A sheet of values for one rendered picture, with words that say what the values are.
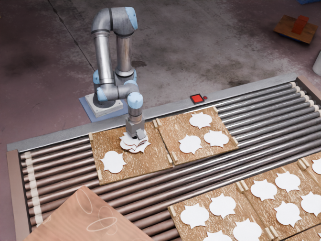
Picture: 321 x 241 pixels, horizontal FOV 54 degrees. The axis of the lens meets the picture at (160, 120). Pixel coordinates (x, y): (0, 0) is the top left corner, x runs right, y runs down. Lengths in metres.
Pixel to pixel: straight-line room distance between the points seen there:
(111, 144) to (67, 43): 2.58
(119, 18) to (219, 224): 1.15
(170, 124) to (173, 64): 2.02
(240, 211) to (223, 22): 3.54
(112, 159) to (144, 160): 0.18
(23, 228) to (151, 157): 0.73
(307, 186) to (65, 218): 1.28
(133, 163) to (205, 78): 2.20
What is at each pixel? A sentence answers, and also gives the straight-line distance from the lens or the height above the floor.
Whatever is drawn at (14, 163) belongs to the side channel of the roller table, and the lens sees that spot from 1.87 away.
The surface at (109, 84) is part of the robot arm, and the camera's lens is 1.66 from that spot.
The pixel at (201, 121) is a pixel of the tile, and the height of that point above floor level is 0.95.
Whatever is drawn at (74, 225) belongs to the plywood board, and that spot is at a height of 1.04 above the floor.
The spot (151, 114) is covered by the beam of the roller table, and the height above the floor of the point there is 0.92.
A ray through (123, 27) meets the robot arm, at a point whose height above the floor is 1.48.
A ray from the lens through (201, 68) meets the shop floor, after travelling 3.92.
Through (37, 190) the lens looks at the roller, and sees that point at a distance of 1.77.
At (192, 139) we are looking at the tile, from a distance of 1.89.
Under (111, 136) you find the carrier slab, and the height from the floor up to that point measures 0.94.
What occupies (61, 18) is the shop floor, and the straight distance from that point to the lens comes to 4.77.
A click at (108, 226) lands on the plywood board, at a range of 1.49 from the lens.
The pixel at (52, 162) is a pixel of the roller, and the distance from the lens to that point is 1.85.
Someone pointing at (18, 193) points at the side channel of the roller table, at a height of 0.95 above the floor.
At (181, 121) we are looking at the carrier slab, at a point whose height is 0.94.
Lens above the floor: 2.41
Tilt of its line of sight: 48 degrees down
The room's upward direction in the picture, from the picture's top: 6 degrees clockwise
